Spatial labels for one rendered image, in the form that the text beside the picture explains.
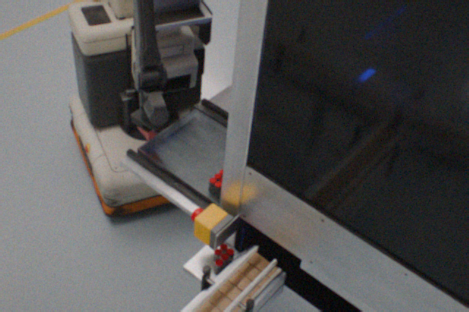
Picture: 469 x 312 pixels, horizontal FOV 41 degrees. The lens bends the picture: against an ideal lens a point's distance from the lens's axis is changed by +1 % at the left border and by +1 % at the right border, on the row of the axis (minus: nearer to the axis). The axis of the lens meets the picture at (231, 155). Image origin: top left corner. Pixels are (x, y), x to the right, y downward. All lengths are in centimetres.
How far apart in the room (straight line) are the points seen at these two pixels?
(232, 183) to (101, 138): 141
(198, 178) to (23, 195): 136
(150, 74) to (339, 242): 71
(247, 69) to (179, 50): 114
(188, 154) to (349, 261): 70
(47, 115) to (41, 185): 50
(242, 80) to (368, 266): 48
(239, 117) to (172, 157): 57
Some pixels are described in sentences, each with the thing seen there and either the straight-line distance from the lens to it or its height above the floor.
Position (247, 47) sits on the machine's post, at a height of 152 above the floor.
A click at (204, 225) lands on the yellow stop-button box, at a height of 103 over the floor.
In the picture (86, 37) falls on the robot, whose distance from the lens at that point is 256.
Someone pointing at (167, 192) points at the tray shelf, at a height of 88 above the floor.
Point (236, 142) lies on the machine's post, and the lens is 142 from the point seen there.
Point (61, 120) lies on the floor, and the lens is 338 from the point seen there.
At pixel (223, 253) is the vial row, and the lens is 163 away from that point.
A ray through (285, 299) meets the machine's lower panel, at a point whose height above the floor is 82.
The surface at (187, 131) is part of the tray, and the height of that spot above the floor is 88.
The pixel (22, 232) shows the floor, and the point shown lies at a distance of 290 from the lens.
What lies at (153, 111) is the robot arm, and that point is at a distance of 172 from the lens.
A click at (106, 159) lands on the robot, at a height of 28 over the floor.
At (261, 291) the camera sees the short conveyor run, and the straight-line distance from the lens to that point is 156.
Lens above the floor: 223
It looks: 45 degrees down
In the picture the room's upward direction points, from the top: 6 degrees clockwise
